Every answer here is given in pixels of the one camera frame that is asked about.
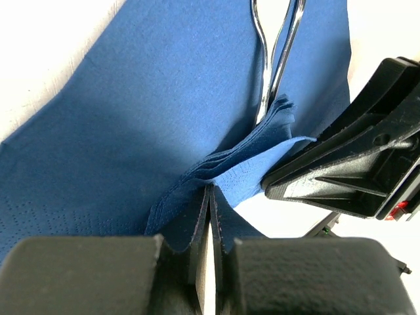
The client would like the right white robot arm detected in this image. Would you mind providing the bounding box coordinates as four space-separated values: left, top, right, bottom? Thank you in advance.
261 57 419 236

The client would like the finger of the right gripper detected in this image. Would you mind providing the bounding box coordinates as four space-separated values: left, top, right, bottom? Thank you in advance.
261 57 419 220

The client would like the silver spoon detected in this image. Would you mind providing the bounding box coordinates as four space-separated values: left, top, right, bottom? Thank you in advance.
251 0 272 127

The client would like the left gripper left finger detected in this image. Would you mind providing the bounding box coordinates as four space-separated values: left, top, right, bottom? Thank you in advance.
1 187 210 314

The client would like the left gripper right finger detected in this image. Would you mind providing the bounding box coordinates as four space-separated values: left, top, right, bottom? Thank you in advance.
209 185 415 314

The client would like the silver fork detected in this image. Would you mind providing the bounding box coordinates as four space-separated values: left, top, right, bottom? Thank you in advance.
268 0 306 105

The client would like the blue paper napkin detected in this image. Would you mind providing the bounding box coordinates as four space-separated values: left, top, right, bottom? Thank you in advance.
0 0 352 266

